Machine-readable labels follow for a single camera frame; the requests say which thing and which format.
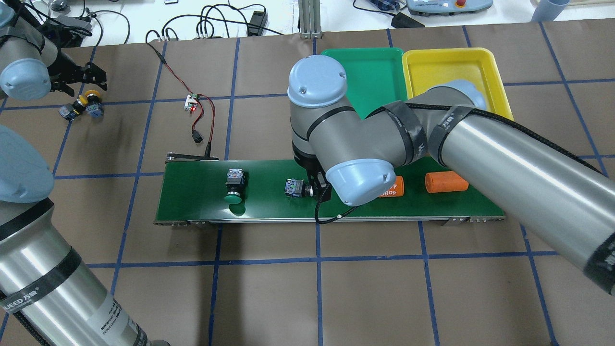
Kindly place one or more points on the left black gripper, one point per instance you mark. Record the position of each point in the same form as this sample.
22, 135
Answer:
66, 73

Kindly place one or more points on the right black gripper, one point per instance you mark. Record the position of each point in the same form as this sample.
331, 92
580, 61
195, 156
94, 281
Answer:
307, 166

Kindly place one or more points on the green push button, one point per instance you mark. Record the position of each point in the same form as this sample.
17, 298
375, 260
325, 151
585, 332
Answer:
236, 184
295, 188

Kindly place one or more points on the orange cylinder with 4680 print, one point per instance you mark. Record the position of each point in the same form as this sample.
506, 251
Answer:
396, 190

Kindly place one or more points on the plain orange cylinder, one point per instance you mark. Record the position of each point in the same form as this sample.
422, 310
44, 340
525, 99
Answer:
444, 182

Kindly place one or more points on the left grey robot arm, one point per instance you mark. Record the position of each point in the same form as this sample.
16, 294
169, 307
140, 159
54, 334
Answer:
45, 284

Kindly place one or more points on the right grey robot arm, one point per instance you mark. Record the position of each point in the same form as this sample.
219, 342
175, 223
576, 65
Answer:
567, 202

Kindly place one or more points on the yellow push button right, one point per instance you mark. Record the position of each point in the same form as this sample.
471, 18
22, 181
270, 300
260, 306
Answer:
94, 105

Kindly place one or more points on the green plastic tray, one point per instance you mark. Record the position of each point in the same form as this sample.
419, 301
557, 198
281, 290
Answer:
375, 76

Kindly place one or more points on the small white controller board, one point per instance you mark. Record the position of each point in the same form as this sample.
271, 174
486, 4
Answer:
191, 102

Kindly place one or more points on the yellow plastic tray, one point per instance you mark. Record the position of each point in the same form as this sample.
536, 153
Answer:
425, 68

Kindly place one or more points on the black power adapter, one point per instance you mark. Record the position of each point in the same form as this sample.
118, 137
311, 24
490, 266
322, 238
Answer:
257, 24

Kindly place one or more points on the teach pendant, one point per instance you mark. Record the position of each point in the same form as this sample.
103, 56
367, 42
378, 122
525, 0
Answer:
427, 8

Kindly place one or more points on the blue plastic cup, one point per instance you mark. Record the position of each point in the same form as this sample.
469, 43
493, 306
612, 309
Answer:
548, 10

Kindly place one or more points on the black inline rocker switch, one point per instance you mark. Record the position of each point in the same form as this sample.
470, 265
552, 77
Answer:
197, 137

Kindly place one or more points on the aluminium frame post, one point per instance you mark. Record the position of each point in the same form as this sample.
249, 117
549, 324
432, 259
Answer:
309, 19

